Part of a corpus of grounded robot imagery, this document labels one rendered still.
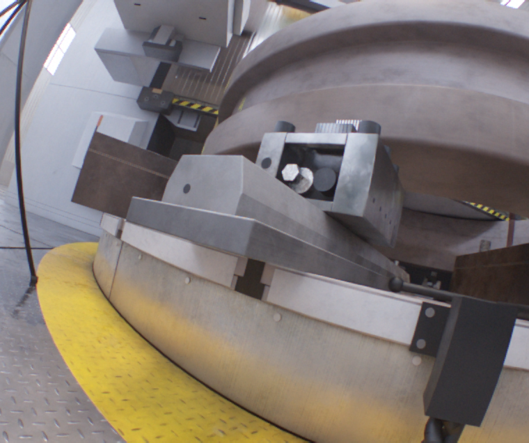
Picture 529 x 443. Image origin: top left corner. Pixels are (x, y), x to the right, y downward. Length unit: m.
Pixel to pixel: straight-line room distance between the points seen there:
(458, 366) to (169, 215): 0.46
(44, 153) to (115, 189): 3.01
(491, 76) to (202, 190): 1.39
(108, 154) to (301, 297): 1.31
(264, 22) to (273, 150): 3.98
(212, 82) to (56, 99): 2.24
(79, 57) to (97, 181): 3.57
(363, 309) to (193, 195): 0.34
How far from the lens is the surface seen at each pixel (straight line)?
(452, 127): 1.24
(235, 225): 0.42
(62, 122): 4.59
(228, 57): 4.36
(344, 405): 0.59
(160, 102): 3.92
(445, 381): 0.35
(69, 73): 4.94
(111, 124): 3.78
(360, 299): 0.53
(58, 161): 4.41
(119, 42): 3.61
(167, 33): 3.27
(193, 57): 3.27
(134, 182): 1.66
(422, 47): 1.68
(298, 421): 0.63
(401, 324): 0.52
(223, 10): 2.89
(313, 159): 0.98
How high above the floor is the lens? 0.32
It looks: 6 degrees up
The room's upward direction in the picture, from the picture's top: 15 degrees clockwise
